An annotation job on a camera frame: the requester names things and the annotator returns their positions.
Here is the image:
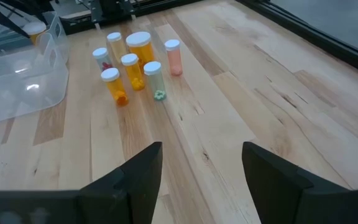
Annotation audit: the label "clear plastic bin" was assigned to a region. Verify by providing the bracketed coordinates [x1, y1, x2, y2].
[0, 11, 71, 68]
[0, 32, 70, 128]

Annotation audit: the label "pink pill bottle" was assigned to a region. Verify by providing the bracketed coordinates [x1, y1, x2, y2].
[164, 39, 184, 77]

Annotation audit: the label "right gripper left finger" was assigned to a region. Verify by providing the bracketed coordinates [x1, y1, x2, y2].
[72, 141, 163, 224]

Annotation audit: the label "small orange bottle yellow pills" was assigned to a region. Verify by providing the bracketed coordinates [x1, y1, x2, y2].
[120, 53, 146, 92]

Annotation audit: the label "pale yellow pill bottle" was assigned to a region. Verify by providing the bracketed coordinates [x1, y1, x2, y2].
[106, 31, 127, 64]

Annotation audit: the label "large orange pill bottle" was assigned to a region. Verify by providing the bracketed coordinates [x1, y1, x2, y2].
[125, 30, 155, 73]
[22, 21, 48, 47]

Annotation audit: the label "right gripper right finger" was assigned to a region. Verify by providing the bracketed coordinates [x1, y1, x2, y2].
[242, 141, 358, 224]

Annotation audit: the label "green pill bottle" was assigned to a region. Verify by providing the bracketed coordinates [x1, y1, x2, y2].
[143, 60, 168, 102]

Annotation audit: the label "clear bottle red pills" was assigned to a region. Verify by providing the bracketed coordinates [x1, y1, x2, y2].
[91, 47, 114, 73]

